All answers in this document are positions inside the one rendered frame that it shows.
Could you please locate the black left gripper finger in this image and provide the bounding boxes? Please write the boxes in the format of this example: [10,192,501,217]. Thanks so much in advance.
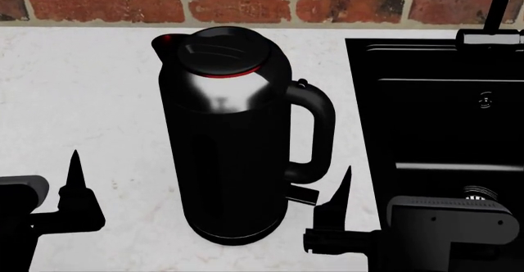
[56,149,106,233]

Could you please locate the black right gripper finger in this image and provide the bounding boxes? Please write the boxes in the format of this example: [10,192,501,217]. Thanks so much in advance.
[314,165,353,230]

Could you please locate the black kettle power base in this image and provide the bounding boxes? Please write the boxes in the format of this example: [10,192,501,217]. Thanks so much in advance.
[188,219,287,247]

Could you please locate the black electric kettle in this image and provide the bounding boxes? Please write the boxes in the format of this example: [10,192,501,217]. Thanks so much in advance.
[151,25,337,240]

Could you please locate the black kitchen sink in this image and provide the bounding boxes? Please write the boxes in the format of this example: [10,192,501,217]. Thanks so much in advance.
[345,37,524,272]

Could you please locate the chrome sink drain strainer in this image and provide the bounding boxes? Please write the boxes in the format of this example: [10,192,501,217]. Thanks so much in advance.
[461,184,499,202]

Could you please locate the black and chrome faucet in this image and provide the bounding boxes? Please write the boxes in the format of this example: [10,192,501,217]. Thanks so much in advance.
[455,0,524,46]

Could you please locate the black kettle switch lever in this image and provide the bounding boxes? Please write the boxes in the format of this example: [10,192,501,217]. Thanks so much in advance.
[285,182,321,206]

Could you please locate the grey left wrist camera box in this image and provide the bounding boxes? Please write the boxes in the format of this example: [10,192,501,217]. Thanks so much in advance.
[0,174,51,211]

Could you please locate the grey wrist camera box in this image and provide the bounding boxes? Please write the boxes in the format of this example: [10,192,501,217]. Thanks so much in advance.
[0,174,51,211]
[386,195,521,255]

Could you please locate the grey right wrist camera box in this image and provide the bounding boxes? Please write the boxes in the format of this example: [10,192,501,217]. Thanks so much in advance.
[386,195,521,255]

